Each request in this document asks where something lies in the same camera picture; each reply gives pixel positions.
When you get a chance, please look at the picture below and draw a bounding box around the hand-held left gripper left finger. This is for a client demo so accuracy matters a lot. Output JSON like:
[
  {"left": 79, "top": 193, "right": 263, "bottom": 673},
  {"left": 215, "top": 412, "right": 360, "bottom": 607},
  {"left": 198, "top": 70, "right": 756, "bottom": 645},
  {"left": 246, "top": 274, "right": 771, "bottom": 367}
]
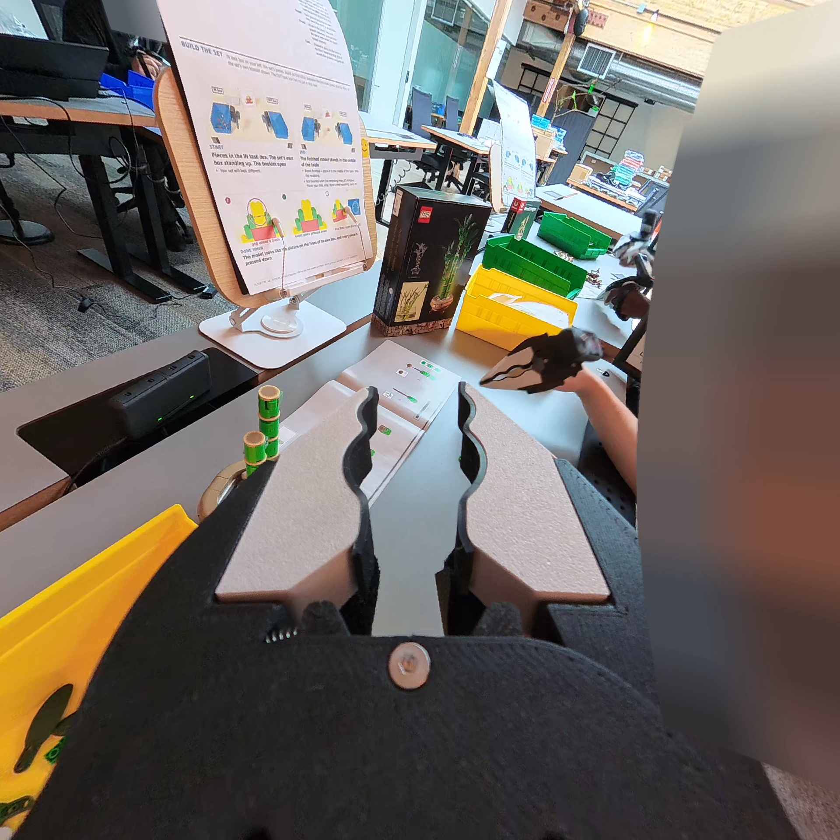
[{"left": 214, "top": 386, "right": 382, "bottom": 636}]

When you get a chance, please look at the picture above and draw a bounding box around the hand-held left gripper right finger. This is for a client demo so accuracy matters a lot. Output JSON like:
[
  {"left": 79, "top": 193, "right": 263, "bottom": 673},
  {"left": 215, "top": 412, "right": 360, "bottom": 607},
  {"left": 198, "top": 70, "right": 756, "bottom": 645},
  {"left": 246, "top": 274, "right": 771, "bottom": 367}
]
[{"left": 436, "top": 381, "right": 614, "bottom": 636}]

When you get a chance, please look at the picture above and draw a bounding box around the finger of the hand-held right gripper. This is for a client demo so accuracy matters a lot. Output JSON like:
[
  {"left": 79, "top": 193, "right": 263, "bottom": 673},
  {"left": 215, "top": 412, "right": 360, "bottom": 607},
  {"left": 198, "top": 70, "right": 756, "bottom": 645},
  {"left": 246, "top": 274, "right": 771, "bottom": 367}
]
[
  {"left": 479, "top": 336, "right": 557, "bottom": 383},
  {"left": 484, "top": 366, "right": 560, "bottom": 396}
]

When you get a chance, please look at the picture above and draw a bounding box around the green bamboo brick model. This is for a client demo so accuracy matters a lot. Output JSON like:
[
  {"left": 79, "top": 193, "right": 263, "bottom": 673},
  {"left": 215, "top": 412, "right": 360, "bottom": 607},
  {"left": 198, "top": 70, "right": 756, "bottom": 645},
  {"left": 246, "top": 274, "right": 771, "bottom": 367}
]
[{"left": 197, "top": 384, "right": 284, "bottom": 519}]

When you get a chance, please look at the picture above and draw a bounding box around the yellow bin with leaf pieces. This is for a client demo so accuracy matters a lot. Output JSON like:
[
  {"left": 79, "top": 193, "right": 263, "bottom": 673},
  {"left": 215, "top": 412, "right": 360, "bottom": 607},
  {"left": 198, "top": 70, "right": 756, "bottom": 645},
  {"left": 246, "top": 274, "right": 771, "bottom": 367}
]
[{"left": 0, "top": 503, "right": 199, "bottom": 840}]

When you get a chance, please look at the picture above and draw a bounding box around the person's right forearm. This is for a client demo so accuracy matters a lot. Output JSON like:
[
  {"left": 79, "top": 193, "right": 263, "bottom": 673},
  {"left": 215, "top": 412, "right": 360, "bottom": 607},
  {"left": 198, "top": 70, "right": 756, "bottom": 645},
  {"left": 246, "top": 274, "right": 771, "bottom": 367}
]
[{"left": 558, "top": 371, "right": 639, "bottom": 496}]

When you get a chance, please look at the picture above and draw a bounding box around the grey desk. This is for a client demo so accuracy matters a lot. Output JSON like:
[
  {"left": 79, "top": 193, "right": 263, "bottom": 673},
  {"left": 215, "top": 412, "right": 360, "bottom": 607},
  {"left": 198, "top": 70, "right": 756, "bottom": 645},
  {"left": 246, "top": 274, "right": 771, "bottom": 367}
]
[
  {"left": 0, "top": 249, "right": 651, "bottom": 664},
  {"left": 0, "top": 276, "right": 388, "bottom": 519}
]

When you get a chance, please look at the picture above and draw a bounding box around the wooden desk with black legs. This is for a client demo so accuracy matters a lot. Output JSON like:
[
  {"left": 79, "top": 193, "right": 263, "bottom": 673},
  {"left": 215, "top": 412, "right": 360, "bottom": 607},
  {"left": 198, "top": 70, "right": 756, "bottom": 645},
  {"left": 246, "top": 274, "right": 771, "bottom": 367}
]
[{"left": 0, "top": 97, "right": 214, "bottom": 303}]

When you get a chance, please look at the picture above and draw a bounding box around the yellow bin with white bag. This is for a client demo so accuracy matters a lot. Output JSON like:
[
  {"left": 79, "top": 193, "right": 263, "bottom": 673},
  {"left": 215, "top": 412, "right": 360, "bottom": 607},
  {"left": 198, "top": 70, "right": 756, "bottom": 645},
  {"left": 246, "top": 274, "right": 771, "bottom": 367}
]
[{"left": 455, "top": 264, "right": 578, "bottom": 352}]

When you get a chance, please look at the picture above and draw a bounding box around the white plastic bag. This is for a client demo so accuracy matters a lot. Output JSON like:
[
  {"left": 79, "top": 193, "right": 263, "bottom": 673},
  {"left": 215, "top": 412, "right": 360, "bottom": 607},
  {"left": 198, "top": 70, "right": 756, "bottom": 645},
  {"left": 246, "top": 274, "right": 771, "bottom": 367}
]
[{"left": 486, "top": 294, "right": 571, "bottom": 328}]

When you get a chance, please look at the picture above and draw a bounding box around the green bin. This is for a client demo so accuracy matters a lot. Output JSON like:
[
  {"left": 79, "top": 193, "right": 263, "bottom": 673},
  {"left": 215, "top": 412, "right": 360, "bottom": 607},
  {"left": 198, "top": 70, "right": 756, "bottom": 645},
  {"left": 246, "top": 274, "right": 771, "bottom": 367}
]
[
  {"left": 482, "top": 234, "right": 588, "bottom": 299},
  {"left": 537, "top": 211, "right": 613, "bottom": 259}
]

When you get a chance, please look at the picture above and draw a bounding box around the white instruction booklet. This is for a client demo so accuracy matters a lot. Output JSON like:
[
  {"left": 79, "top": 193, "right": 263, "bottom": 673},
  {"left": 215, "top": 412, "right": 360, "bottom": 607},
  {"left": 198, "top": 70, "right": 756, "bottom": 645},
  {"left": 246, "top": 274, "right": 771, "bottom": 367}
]
[{"left": 279, "top": 339, "right": 463, "bottom": 503}]

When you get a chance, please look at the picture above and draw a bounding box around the small black LEGO box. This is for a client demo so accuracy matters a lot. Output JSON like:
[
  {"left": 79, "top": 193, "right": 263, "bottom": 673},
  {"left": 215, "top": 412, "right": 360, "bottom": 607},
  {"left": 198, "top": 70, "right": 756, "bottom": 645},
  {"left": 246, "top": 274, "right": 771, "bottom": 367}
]
[{"left": 502, "top": 196, "right": 541, "bottom": 240}]

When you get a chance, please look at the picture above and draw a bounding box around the black bamboo set box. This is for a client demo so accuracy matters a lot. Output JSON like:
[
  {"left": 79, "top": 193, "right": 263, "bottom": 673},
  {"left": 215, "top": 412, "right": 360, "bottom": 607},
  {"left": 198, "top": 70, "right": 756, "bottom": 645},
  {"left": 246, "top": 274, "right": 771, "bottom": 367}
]
[{"left": 372, "top": 185, "right": 493, "bottom": 336}]

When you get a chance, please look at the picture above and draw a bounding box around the black power box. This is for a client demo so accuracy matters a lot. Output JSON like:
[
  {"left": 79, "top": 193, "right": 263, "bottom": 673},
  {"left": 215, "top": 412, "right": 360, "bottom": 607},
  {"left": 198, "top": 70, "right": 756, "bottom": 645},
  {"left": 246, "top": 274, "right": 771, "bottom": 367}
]
[{"left": 107, "top": 350, "right": 212, "bottom": 442}]

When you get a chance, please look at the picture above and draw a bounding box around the stack of colourful bins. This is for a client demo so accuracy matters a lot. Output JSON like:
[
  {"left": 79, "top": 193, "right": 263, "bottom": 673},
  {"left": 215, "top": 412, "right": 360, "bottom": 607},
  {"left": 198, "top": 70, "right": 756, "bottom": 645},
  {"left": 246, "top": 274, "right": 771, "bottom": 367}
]
[{"left": 591, "top": 147, "right": 665, "bottom": 198}]

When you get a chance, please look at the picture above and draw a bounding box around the background document stand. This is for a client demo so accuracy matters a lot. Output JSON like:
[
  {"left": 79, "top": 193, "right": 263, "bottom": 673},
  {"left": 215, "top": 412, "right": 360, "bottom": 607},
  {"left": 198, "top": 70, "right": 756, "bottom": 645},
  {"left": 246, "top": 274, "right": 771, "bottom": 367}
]
[{"left": 489, "top": 82, "right": 546, "bottom": 211}]

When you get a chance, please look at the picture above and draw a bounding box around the printed instruction sheet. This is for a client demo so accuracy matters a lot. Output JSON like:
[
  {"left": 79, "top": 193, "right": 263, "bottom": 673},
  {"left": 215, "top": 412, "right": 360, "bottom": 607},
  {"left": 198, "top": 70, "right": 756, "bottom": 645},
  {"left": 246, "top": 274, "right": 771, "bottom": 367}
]
[{"left": 157, "top": 0, "right": 368, "bottom": 296}]

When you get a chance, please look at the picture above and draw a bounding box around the dark green leaf piece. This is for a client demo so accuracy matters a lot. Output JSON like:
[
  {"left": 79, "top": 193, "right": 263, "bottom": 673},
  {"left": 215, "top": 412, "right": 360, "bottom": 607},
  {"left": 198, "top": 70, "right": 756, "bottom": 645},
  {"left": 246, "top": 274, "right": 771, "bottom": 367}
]
[{"left": 13, "top": 684, "right": 75, "bottom": 774}]

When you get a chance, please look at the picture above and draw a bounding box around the wooden document stand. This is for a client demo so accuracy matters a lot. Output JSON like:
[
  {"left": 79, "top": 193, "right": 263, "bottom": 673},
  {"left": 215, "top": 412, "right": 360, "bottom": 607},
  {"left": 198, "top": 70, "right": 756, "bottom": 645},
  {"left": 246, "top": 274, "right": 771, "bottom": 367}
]
[{"left": 153, "top": 64, "right": 380, "bottom": 370}]

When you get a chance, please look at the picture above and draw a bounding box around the blue bin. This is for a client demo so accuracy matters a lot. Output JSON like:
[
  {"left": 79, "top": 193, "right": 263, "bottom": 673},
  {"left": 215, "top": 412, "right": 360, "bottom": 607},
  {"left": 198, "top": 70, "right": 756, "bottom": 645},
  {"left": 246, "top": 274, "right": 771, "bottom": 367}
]
[{"left": 98, "top": 69, "right": 158, "bottom": 101}]

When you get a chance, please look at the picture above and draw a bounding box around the black laptop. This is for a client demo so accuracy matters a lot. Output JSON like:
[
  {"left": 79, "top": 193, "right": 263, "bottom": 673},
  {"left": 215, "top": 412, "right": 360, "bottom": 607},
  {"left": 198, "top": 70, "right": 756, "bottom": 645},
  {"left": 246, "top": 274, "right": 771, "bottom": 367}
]
[{"left": 0, "top": 33, "right": 109, "bottom": 101}]

